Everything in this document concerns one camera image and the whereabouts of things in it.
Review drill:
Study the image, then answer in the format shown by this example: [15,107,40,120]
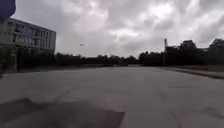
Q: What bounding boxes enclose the row of dark trees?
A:
[0,38,224,72]

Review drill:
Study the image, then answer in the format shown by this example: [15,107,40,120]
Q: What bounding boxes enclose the grey paved plaza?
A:
[0,65,224,128]

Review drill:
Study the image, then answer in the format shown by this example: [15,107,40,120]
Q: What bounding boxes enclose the pole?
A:
[163,37,168,67]

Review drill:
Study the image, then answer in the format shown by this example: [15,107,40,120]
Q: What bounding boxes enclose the pale building with window grid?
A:
[0,17,57,54]

